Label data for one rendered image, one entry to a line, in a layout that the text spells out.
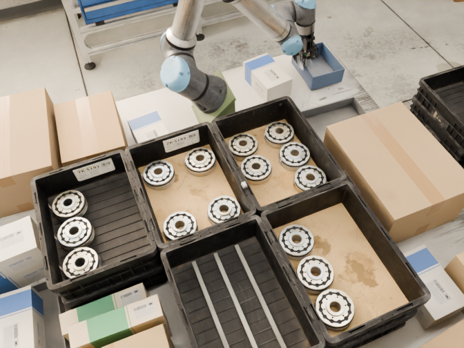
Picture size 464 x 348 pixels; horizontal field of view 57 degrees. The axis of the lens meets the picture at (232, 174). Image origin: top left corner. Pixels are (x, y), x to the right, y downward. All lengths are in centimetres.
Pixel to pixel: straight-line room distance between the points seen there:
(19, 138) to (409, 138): 132
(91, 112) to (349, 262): 105
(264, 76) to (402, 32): 192
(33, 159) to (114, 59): 189
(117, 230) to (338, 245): 67
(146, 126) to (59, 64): 185
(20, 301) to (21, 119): 65
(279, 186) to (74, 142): 73
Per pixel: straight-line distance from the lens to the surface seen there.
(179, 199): 141
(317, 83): 189
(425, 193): 142
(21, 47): 375
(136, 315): 121
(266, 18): 148
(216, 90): 166
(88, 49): 325
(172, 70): 158
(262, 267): 128
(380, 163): 144
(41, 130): 165
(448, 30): 373
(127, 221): 140
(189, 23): 159
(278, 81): 182
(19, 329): 140
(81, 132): 164
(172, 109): 186
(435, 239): 158
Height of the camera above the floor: 199
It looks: 54 degrees down
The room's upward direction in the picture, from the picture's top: 3 degrees counter-clockwise
